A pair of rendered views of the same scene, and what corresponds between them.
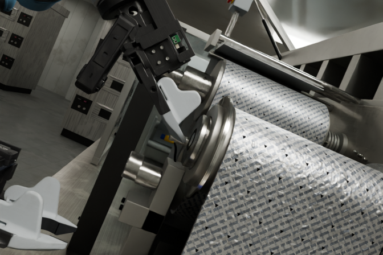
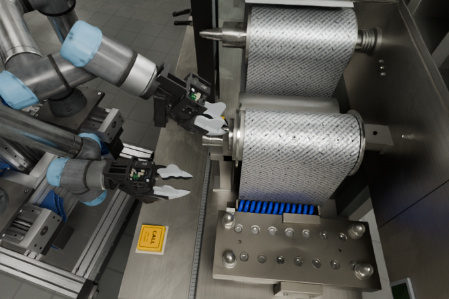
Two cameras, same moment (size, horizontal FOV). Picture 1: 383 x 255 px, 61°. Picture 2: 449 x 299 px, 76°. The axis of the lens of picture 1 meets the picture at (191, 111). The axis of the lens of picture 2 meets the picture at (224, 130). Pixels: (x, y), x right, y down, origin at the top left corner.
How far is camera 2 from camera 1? 52 cm
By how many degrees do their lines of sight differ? 55
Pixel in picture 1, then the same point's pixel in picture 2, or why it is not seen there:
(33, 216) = (171, 191)
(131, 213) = (215, 157)
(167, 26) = (182, 101)
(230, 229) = (258, 176)
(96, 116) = not seen: outside the picture
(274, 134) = (270, 138)
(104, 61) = (161, 117)
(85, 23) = not seen: outside the picture
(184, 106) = (216, 125)
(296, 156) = (285, 149)
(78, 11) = not seen: outside the picture
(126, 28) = (161, 101)
